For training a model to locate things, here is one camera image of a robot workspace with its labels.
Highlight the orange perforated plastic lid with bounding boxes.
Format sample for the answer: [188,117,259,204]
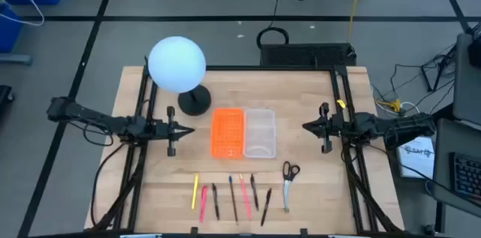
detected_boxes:
[210,107,246,159]

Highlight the yellow highlighter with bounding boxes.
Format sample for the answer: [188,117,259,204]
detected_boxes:
[191,173,200,210]

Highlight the clear plastic supply box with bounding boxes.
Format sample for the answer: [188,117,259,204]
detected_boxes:
[244,108,277,159]

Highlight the yellow cable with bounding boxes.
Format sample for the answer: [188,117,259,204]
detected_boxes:
[346,0,371,43]

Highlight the pink pencil yellow eraser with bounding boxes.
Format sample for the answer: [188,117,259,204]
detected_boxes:
[239,173,253,221]

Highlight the black mesh computer case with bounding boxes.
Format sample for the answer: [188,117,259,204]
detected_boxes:
[259,42,357,68]

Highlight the yellow plug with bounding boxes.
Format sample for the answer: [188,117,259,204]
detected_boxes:
[375,98,402,113]

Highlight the black metal rig frame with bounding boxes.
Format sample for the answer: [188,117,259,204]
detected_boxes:
[89,64,406,234]

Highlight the black gel pen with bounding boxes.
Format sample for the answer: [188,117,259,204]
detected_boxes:
[211,182,220,221]
[250,173,260,212]

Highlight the white globe lamp black base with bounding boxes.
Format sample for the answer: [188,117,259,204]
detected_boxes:
[147,35,212,116]

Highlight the black marker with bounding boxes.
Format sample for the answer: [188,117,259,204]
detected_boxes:
[260,188,272,227]

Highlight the black floor object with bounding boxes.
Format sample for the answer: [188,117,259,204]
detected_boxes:
[0,84,15,111]

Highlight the black handled scissors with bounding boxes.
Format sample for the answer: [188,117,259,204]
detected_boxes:
[282,161,301,213]

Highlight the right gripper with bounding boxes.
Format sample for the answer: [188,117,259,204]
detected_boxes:
[302,102,346,155]

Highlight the white printed booklet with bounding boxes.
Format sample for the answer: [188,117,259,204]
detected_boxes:
[397,136,436,179]

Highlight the grey desk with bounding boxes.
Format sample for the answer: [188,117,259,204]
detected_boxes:
[431,117,481,218]
[452,33,481,130]

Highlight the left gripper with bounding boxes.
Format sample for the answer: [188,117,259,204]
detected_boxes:
[150,105,195,157]

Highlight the black keyboard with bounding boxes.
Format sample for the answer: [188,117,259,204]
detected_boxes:
[449,151,481,201]

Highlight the brown pencil blue eraser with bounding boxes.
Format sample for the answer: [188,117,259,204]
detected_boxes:
[228,175,239,224]

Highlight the grey shelf base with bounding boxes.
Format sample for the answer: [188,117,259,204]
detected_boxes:
[0,53,33,66]

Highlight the pink highlighter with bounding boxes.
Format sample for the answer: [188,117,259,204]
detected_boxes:
[199,185,209,224]

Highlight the black looped cable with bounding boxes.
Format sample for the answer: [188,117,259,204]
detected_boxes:
[256,0,291,50]

